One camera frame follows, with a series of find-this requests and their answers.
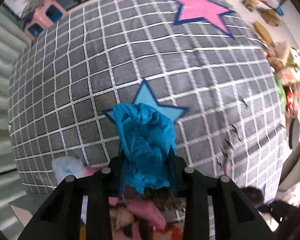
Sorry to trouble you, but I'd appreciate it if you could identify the pile of snack packets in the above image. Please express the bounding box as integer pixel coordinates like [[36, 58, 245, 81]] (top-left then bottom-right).
[[265, 42, 300, 128]]

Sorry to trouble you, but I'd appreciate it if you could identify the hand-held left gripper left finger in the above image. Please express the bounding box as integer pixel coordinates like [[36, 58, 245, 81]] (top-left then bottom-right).
[[16, 156, 125, 240]]

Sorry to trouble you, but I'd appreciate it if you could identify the brown cardboard box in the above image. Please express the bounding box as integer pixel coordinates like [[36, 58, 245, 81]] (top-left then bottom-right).
[[262, 9, 282, 27]]

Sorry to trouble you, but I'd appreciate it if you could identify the cardboard box with green print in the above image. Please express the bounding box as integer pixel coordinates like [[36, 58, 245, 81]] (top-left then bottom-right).
[[243, 0, 261, 12]]

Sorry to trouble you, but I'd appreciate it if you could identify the light blue fluffy cloth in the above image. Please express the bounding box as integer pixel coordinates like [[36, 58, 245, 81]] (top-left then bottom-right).
[[52, 155, 87, 184]]

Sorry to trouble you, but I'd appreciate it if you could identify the grey checked star blanket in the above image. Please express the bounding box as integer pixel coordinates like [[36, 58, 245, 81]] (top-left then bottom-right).
[[9, 0, 287, 202]]

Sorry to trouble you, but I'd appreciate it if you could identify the leopard print fluffy cloth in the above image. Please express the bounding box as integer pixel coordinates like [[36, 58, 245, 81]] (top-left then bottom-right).
[[143, 187, 187, 209]]

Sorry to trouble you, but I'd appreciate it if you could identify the flat cardboard piece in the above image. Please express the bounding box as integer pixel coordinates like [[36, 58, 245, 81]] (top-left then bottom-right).
[[252, 21, 273, 43]]

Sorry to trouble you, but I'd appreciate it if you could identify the blue mesh cloth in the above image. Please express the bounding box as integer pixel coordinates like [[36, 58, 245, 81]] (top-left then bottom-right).
[[112, 102, 177, 194]]

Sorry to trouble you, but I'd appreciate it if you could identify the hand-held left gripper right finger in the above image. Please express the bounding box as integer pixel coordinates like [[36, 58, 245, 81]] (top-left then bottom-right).
[[168, 150, 274, 240]]

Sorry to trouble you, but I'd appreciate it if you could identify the pink plastic stool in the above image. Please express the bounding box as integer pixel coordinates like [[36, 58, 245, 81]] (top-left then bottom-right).
[[24, 0, 70, 40]]

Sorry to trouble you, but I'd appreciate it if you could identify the pink fleece cloth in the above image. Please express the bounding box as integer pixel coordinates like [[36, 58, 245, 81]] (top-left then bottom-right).
[[109, 197, 167, 233]]

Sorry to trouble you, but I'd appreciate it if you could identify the grey rounded object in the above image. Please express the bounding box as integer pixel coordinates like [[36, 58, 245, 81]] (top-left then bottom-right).
[[288, 117, 300, 148]]

